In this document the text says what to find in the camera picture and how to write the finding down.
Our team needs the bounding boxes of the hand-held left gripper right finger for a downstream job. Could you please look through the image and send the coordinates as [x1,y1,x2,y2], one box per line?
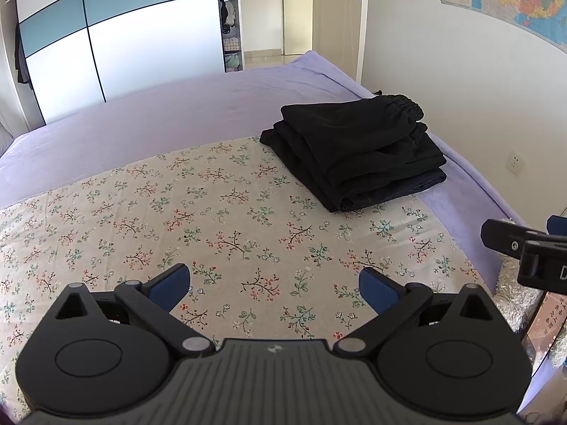
[332,267,510,357]

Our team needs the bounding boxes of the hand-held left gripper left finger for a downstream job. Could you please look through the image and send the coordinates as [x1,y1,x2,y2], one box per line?
[55,262,213,357]

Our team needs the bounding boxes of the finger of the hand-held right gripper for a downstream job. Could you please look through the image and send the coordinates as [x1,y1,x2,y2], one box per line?
[481,218,532,258]
[527,215,567,245]

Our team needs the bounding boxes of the black sweatpants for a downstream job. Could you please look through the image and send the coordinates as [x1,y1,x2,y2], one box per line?
[259,119,447,204]

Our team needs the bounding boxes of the black pants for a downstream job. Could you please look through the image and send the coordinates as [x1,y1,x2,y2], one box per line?
[280,94,428,155]

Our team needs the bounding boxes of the white fluffy cloth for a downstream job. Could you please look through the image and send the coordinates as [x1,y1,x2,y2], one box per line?
[494,217,548,333]

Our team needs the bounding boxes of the floral bed sheet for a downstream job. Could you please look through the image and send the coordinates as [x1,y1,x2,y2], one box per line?
[0,135,488,412]

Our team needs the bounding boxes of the purple bed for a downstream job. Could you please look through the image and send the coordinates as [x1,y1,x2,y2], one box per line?
[0,50,539,408]

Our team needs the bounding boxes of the blue white sliding wardrobe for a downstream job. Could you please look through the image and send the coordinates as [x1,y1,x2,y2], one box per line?
[0,0,244,131]

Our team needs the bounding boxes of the dark hanging clothes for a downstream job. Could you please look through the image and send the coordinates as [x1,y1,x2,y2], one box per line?
[13,22,32,85]

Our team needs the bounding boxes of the black white plush toy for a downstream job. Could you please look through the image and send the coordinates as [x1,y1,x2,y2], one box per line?
[220,0,236,34]

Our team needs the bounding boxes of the wall socket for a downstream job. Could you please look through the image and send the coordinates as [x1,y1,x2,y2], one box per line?
[505,151,526,174]

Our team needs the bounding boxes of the white door with black handle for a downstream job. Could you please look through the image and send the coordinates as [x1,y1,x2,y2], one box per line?
[312,0,370,85]

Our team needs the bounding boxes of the white door with silver handle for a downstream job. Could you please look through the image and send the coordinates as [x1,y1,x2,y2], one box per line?
[282,0,315,56]

